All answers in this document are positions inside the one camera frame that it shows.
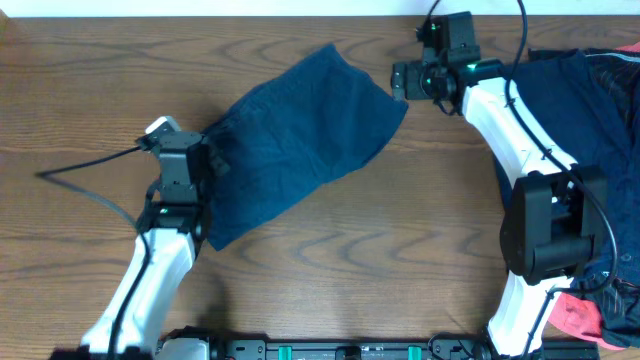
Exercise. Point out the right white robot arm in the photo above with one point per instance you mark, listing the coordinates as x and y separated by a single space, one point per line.
554 224

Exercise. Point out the dark blue denim shorts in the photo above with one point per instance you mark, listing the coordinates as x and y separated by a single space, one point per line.
317 122

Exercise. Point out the dark striped garment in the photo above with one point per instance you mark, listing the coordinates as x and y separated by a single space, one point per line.
617 72

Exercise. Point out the red garment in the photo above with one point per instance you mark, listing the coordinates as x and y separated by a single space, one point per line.
580 319

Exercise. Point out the navy blue shirt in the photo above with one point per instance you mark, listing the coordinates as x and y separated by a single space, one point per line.
560 91

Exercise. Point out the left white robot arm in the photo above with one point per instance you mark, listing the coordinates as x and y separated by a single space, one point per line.
175 221

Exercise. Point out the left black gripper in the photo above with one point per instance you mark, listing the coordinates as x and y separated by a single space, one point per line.
219 166

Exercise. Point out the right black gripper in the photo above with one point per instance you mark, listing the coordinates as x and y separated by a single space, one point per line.
413 91

